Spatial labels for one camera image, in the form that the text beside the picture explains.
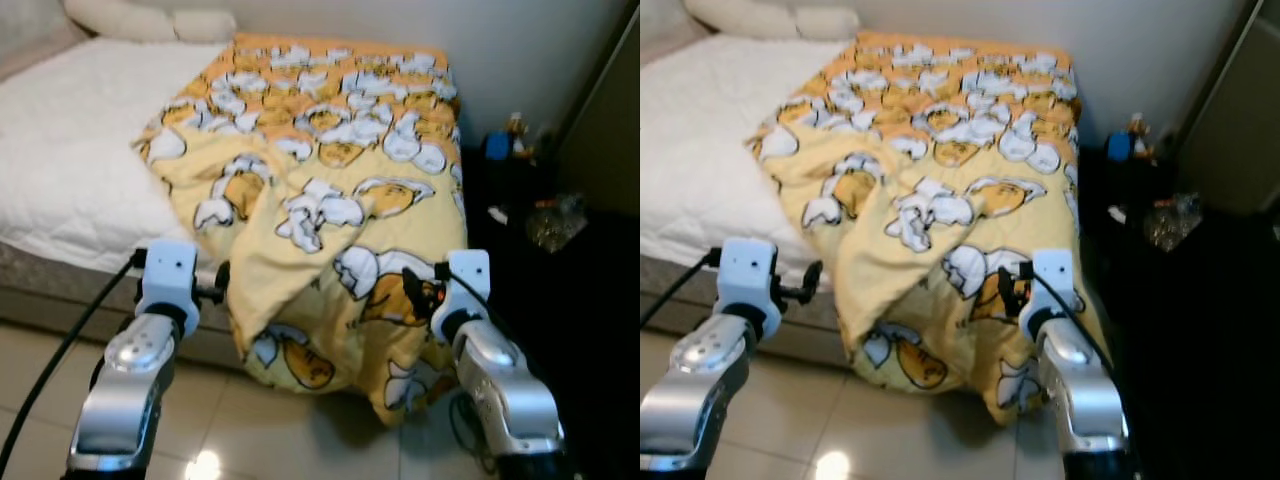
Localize grey bed base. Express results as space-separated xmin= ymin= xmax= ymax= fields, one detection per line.
xmin=640 ymin=255 xmax=861 ymax=367
xmin=0 ymin=240 xmax=247 ymax=373

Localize yellow cartoon egg blanket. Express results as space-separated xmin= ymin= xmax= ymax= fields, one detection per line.
xmin=745 ymin=30 xmax=1111 ymax=427
xmin=133 ymin=33 xmax=471 ymax=427

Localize black nightstand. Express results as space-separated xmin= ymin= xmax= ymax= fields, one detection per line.
xmin=460 ymin=150 xmax=641 ymax=480
xmin=1075 ymin=150 xmax=1280 ymax=480

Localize white quilted mattress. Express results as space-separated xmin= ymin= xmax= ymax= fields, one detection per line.
xmin=0 ymin=38 xmax=237 ymax=277
xmin=640 ymin=35 xmax=857 ymax=273

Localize small brown figurine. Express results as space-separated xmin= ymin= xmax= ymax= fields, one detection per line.
xmin=505 ymin=112 xmax=537 ymax=164
xmin=1125 ymin=112 xmax=1160 ymax=166

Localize grey wardrobe door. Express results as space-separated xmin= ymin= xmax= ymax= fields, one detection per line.
xmin=555 ymin=0 xmax=641 ymax=217
xmin=1175 ymin=0 xmax=1280 ymax=217

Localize small cream bolster pillow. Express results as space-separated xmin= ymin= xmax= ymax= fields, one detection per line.
xmin=795 ymin=8 xmax=862 ymax=41
xmin=172 ymin=10 xmax=239 ymax=44

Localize large cream bolster pillow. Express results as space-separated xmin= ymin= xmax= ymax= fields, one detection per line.
xmin=685 ymin=0 xmax=802 ymax=41
xmin=65 ymin=0 xmax=182 ymax=44

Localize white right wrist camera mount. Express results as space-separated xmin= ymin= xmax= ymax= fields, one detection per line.
xmin=1020 ymin=248 xmax=1077 ymax=341
xmin=432 ymin=250 xmax=492 ymax=337

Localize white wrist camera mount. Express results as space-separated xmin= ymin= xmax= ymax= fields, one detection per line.
xmin=717 ymin=238 xmax=782 ymax=337
xmin=1020 ymin=248 xmax=1077 ymax=341
xmin=135 ymin=240 xmax=201 ymax=337
xmin=432 ymin=250 xmax=492 ymax=337

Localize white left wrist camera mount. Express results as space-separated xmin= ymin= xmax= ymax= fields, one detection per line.
xmin=717 ymin=238 xmax=782 ymax=337
xmin=135 ymin=240 xmax=201 ymax=337

